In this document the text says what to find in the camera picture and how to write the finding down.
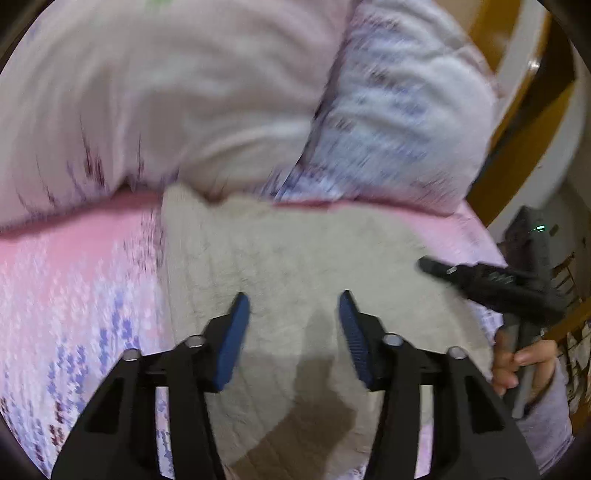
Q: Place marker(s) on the wooden bed headboard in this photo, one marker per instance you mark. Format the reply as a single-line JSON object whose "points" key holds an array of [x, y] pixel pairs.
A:
{"points": [[521, 138]]}

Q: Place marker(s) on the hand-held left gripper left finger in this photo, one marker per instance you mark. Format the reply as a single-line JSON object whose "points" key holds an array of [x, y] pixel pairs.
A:
{"points": [[231, 341]]}

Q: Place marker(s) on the person's right forearm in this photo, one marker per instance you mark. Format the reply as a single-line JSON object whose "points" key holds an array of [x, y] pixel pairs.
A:
{"points": [[549, 434]]}

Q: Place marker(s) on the pale pink pillow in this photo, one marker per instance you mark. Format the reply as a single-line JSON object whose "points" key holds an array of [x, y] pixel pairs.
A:
{"points": [[161, 92]]}

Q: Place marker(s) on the beige fleece cloth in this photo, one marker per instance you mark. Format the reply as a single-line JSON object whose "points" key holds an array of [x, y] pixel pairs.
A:
{"points": [[286, 258]]}

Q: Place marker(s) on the pink floral bed sheet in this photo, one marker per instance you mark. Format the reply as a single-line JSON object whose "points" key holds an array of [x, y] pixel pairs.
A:
{"points": [[78, 286]]}

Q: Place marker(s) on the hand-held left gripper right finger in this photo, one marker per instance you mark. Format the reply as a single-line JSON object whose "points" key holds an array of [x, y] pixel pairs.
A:
{"points": [[355, 341]]}

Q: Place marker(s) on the wooden chair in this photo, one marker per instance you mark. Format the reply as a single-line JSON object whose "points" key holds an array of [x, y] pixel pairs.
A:
{"points": [[565, 277]]}

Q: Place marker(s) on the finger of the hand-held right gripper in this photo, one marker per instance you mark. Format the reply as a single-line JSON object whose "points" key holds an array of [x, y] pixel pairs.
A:
{"points": [[466, 277]]}

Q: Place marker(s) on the white purple floral pillow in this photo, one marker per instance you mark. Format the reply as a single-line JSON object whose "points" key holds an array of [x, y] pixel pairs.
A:
{"points": [[397, 115]]}

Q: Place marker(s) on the person's right hand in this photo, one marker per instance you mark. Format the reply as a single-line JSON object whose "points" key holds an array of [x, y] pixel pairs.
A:
{"points": [[535, 357]]}

